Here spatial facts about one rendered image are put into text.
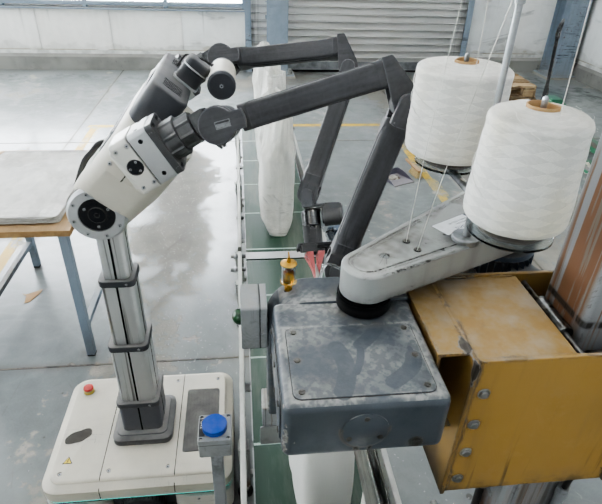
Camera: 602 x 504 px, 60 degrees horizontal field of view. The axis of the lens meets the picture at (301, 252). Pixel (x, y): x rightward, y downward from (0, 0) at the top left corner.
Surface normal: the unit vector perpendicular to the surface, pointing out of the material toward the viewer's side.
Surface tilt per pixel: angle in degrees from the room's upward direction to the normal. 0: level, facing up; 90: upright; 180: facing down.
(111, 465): 0
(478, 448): 90
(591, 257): 90
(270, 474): 0
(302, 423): 90
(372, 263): 0
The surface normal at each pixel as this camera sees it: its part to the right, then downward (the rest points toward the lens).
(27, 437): 0.03, -0.85
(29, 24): 0.11, 0.53
